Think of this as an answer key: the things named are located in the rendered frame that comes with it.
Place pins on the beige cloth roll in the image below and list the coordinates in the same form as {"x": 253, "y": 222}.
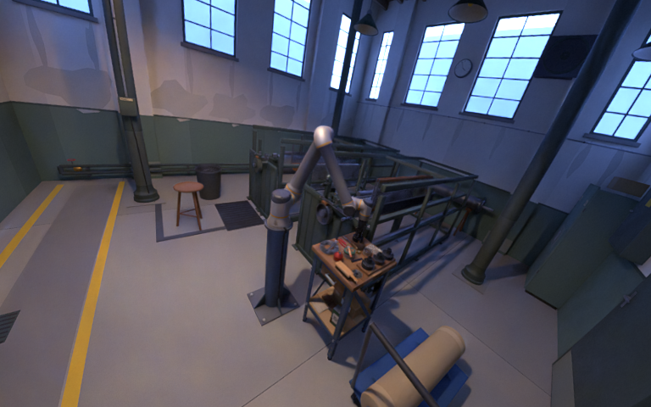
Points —
{"x": 417, "y": 369}

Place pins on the dark warp beam roller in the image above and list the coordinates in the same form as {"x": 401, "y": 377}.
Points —
{"x": 460, "y": 202}

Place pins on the wooden top work cart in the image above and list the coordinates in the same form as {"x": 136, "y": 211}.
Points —
{"x": 351, "y": 285}

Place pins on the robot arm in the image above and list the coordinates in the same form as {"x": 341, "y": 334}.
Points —
{"x": 305, "y": 170}

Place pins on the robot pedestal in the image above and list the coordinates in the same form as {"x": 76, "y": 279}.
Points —
{"x": 277, "y": 264}

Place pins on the dark wall pipes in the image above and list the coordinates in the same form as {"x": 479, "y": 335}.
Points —
{"x": 101, "y": 169}

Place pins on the paned window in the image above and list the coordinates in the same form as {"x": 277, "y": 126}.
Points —
{"x": 381, "y": 66}
{"x": 209, "y": 25}
{"x": 290, "y": 35}
{"x": 66, "y": 5}
{"x": 434, "y": 65}
{"x": 511, "y": 65}
{"x": 344, "y": 53}
{"x": 628, "y": 104}

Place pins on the dark pendant lamp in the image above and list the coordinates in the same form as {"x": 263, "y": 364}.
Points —
{"x": 468, "y": 10}
{"x": 643, "y": 51}
{"x": 366, "y": 25}

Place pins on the green metal cabinet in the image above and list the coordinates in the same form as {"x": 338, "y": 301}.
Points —
{"x": 574, "y": 249}
{"x": 610, "y": 351}

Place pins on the round wall clock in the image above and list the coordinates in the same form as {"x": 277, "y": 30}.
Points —
{"x": 463, "y": 67}

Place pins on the dark loom handwheel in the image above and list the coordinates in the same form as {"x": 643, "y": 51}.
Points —
{"x": 323, "y": 212}

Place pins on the dark floor mat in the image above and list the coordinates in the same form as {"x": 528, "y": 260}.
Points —
{"x": 239, "y": 214}

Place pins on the green loom frame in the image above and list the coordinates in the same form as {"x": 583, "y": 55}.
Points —
{"x": 264, "y": 183}
{"x": 407, "y": 203}

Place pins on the dark wall panel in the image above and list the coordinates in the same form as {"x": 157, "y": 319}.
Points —
{"x": 565, "y": 56}

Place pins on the wooden brush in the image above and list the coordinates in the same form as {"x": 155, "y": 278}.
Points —
{"x": 346, "y": 270}

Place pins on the dark slotted weight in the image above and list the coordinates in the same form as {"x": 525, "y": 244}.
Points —
{"x": 379, "y": 258}
{"x": 367, "y": 264}
{"x": 388, "y": 253}

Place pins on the dark floor grate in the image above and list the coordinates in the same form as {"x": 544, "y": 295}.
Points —
{"x": 7, "y": 325}

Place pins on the dark iron column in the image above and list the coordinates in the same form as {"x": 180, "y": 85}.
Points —
{"x": 133, "y": 122}
{"x": 539, "y": 163}

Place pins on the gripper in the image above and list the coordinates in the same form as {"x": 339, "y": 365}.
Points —
{"x": 360, "y": 226}

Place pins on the blue trolley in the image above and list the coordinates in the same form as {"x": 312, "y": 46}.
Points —
{"x": 402, "y": 356}

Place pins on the beige box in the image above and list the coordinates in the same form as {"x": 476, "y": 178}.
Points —
{"x": 330, "y": 302}

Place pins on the brown weight tray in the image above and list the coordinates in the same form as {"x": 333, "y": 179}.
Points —
{"x": 376, "y": 268}

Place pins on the round wooden stool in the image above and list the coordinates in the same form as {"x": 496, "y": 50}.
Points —
{"x": 188, "y": 196}

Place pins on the dark round bin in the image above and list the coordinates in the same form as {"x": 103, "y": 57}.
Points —
{"x": 209, "y": 181}

